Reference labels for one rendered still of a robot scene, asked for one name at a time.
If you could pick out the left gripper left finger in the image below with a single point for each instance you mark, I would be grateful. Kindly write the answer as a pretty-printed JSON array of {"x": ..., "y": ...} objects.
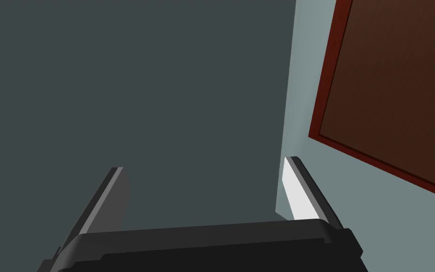
[{"x": 106, "y": 206}]

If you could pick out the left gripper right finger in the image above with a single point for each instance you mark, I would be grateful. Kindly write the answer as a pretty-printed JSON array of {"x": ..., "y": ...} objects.
[{"x": 305, "y": 196}]

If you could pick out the brown wooden door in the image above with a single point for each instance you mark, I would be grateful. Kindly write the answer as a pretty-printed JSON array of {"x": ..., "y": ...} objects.
[{"x": 398, "y": 83}]

